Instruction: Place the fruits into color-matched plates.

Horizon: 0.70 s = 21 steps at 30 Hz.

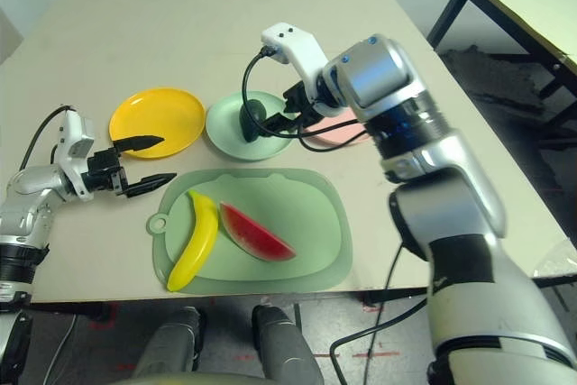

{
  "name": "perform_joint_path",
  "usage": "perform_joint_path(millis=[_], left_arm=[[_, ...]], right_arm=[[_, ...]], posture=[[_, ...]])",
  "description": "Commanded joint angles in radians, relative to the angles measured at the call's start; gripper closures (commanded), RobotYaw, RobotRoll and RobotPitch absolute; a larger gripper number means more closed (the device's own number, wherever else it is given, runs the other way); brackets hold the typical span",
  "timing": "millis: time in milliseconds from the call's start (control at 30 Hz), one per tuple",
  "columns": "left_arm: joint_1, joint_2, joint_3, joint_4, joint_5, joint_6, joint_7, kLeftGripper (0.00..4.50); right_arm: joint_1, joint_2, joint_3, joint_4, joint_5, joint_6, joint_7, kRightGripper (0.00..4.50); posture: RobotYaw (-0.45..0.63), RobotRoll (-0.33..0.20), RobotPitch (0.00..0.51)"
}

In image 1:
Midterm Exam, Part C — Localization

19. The side table with black legs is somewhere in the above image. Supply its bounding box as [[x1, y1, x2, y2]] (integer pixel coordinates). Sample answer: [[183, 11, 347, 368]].
[[426, 0, 577, 147]]

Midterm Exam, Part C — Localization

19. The grey robot left leg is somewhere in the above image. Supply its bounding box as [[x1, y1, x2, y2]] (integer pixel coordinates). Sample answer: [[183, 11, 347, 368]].
[[133, 306, 208, 380]]

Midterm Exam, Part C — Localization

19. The pink plastic plate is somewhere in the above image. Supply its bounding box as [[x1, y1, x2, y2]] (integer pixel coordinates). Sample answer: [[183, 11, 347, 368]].
[[299, 109, 373, 148]]

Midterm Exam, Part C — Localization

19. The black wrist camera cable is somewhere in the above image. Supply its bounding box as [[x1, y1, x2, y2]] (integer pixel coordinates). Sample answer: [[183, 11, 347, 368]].
[[20, 105, 76, 174], [242, 44, 375, 154]]

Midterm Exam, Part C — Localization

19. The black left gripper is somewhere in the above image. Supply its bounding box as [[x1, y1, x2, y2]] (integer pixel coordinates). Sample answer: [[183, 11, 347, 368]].
[[83, 134, 178, 199]]

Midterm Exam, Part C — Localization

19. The black table base bar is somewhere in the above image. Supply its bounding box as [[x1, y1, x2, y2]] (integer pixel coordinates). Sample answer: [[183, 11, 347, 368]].
[[360, 286, 429, 307], [24, 301, 114, 321]]

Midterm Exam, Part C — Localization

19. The grey robot torso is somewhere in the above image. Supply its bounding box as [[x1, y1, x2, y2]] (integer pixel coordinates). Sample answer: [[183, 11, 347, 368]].
[[107, 371, 276, 385]]

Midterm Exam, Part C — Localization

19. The green silicone cutting board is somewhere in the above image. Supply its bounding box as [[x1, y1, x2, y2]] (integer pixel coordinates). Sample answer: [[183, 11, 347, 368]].
[[146, 167, 353, 295]]

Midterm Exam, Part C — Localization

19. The light green plastic plate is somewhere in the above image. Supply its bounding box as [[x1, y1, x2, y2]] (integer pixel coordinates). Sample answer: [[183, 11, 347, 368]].
[[205, 90, 294, 163]]

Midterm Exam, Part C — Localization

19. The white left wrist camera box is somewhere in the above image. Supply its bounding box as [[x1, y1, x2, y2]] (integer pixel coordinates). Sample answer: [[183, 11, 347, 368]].
[[50, 109, 96, 202]]

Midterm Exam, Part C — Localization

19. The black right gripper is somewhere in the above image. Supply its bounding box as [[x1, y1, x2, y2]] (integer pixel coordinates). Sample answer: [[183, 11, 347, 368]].
[[262, 80, 325, 133]]

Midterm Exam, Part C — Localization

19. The yellow toy banana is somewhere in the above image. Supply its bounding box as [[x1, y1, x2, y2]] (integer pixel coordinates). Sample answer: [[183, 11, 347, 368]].
[[166, 189, 220, 292]]

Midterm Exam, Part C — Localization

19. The dark green toy avocado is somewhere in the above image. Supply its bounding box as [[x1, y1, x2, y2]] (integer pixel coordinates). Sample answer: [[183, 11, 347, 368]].
[[238, 98, 271, 142]]

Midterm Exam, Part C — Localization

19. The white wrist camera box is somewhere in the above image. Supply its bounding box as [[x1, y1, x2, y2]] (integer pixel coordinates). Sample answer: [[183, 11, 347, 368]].
[[50, 109, 96, 202], [261, 23, 357, 118]]

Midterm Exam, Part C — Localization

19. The yellow plastic plate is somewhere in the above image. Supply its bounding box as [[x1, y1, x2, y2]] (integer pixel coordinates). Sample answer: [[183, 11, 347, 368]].
[[109, 86, 206, 160]]

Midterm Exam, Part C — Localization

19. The clear plastic bag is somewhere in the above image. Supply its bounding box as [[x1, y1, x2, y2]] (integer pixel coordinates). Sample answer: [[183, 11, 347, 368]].
[[531, 238, 577, 279]]

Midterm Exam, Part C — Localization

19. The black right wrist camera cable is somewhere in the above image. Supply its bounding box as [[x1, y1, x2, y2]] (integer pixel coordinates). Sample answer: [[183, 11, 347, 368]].
[[242, 44, 375, 154]]

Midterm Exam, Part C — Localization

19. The black left wrist camera cable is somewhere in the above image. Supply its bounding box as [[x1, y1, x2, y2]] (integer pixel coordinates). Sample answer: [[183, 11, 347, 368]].
[[20, 105, 76, 174]]

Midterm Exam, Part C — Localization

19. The red toy watermelon slice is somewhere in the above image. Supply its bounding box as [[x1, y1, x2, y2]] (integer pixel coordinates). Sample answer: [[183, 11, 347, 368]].
[[219, 202, 298, 262]]

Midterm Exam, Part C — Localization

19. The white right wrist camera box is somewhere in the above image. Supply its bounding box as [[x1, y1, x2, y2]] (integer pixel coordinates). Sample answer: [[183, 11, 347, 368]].
[[261, 23, 357, 118]]

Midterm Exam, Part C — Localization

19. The black hanging robot cable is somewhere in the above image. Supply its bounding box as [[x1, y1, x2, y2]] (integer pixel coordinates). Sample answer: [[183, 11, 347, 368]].
[[328, 240, 429, 385]]

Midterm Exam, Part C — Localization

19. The grey robot right leg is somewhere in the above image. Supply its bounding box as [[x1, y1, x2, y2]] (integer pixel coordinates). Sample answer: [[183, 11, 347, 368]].
[[251, 304, 325, 385]]

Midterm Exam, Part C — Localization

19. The grey robot leg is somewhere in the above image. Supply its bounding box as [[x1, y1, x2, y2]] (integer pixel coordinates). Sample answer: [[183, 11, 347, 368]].
[[133, 306, 208, 380], [251, 304, 325, 385]]

